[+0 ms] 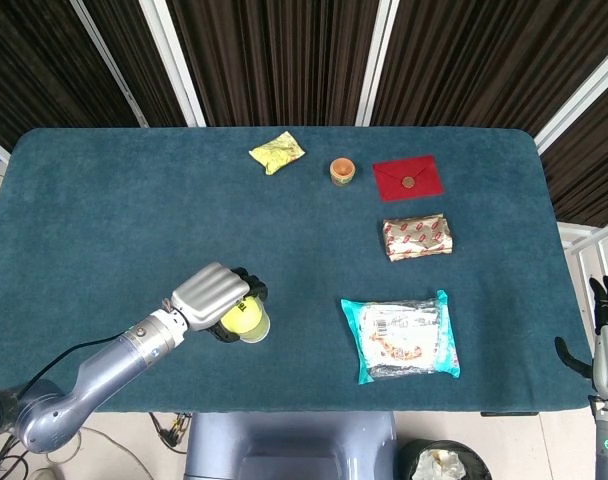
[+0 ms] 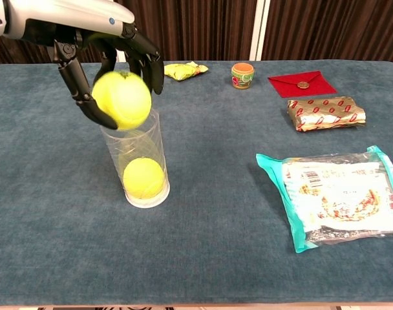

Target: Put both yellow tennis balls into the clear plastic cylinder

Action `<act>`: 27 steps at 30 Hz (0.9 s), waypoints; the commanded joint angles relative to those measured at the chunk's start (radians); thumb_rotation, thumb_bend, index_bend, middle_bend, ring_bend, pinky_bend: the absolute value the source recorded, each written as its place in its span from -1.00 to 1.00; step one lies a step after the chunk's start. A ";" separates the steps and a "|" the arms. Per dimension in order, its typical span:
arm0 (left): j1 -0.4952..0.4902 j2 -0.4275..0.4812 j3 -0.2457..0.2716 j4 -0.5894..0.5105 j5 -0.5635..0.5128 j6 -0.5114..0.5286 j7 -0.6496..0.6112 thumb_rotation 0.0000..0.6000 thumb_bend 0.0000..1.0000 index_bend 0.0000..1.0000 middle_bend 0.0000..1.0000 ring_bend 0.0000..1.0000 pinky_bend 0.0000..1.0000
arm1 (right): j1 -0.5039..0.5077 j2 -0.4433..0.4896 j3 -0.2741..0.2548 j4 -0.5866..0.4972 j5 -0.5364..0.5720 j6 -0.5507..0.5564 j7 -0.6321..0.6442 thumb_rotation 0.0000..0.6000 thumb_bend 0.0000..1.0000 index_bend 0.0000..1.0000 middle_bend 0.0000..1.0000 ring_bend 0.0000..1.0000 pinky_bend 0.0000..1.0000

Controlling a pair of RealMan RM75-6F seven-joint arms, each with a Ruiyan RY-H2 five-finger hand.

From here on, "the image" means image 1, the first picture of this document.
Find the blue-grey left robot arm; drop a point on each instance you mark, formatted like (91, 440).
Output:
(109, 365)

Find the teal white food bag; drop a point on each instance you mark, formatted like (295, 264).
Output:
(401, 337)

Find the yellow crumpled snack packet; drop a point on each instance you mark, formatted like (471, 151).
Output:
(276, 152)

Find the white metal rack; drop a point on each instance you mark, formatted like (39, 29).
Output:
(584, 240)

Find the red envelope gold seal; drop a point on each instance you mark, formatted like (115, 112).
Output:
(409, 187)

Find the black trash bin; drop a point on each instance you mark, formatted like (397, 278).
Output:
(409, 455)

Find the gold red printed packet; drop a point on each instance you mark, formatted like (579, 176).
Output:
(418, 237)

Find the clear plastic cup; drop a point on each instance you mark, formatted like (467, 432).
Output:
(265, 325)

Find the teal velvet table cloth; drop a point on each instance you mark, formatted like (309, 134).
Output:
(294, 240)

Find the white partition post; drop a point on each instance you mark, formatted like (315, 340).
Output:
(375, 60)
(171, 60)
(109, 65)
(579, 100)

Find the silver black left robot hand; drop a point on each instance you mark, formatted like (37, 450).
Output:
(206, 295)

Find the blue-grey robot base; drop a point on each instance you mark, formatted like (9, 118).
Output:
(289, 440)

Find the small orange patterned cup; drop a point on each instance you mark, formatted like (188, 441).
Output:
(342, 170)

